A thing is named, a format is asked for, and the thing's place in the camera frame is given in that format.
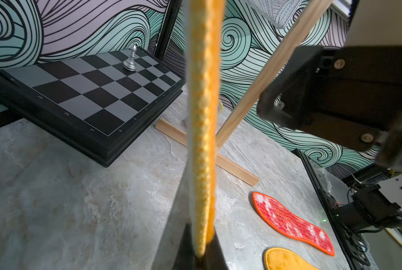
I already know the orange yellow insole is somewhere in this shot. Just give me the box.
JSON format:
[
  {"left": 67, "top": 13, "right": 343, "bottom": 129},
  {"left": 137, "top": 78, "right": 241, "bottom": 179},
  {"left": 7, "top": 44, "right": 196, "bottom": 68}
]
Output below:
[
  {"left": 185, "top": 1, "right": 225, "bottom": 259},
  {"left": 263, "top": 247, "right": 319, "bottom": 270}
]

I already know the black white chessboard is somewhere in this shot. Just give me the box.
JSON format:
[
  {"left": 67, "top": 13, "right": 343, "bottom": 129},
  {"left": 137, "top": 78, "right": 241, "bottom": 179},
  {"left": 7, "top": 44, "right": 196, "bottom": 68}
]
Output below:
[{"left": 0, "top": 48, "right": 185, "bottom": 167}]

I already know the pink toy microphone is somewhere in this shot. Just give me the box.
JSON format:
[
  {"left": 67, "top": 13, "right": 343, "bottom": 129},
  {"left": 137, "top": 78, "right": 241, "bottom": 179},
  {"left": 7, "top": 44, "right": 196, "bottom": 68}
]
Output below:
[{"left": 217, "top": 100, "right": 224, "bottom": 115}]

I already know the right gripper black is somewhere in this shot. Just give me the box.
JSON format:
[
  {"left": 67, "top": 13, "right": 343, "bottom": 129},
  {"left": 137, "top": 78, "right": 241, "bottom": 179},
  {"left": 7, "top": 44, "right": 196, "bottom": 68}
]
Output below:
[{"left": 257, "top": 46, "right": 402, "bottom": 172}]

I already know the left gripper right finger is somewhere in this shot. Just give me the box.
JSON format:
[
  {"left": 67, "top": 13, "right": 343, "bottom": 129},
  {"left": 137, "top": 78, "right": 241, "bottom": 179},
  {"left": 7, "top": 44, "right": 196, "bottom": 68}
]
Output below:
[{"left": 207, "top": 233, "right": 228, "bottom": 270}]

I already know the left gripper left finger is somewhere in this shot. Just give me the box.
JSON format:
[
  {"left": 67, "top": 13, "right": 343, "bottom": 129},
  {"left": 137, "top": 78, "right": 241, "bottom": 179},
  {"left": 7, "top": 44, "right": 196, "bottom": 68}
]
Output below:
[{"left": 172, "top": 223, "right": 196, "bottom": 270}]

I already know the silver chess piece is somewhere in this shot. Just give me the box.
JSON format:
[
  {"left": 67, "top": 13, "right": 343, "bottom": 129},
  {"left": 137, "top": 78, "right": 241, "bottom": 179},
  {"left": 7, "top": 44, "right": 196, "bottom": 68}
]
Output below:
[{"left": 123, "top": 43, "right": 137, "bottom": 71}]

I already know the wooden clothes rack frame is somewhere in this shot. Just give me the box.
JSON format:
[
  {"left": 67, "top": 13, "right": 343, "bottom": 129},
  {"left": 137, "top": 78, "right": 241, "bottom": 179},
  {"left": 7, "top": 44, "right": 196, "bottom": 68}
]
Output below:
[{"left": 156, "top": 1, "right": 333, "bottom": 186}]

